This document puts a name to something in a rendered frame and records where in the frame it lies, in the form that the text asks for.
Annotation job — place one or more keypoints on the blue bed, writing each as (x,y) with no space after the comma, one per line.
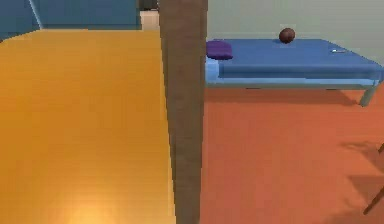
(293,60)

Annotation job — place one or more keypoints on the small white flat object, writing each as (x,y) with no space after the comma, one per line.
(338,51)

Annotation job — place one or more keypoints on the brown ball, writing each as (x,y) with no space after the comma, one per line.
(287,35)

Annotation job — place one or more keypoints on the purple pillow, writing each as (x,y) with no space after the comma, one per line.
(219,50)

